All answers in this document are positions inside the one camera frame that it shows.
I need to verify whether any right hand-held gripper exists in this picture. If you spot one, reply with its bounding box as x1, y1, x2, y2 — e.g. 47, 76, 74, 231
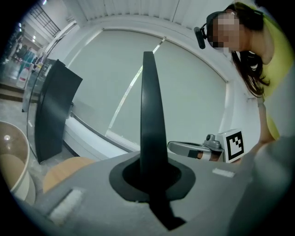
167, 129, 245, 164

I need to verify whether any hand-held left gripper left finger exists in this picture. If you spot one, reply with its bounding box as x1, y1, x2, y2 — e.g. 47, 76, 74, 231
29, 151, 171, 236

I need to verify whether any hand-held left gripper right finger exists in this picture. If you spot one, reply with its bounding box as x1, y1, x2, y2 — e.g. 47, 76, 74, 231
167, 152, 252, 236

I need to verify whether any person's right forearm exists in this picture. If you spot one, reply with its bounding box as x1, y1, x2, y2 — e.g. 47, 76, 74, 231
238, 129, 281, 165

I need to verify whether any wooden coffee table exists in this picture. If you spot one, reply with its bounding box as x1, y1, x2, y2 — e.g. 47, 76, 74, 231
42, 156, 96, 194

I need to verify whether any person's right hand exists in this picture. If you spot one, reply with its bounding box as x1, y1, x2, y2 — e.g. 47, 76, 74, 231
197, 151, 222, 163

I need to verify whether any white round basket table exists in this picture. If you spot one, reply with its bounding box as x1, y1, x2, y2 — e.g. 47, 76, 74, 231
0, 121, 36, 206

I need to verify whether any person's head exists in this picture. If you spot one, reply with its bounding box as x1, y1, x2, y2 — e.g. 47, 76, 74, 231
212, 9, 275, 65

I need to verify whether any person's yellow shirt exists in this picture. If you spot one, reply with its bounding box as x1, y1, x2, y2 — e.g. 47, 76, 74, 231
260, 16, 291, 141

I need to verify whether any glass display counter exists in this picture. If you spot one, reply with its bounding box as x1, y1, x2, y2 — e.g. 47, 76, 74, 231
22, 57, 56, 113

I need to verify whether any white jug red label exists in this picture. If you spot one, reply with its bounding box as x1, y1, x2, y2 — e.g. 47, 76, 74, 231
16, 68, 32, 89

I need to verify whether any black metal railing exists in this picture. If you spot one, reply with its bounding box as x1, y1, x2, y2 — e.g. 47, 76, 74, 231
29, 3, 61, 37

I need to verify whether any black head-worn camera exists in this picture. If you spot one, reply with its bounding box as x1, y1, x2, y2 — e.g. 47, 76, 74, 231
193, 11, 231, 50

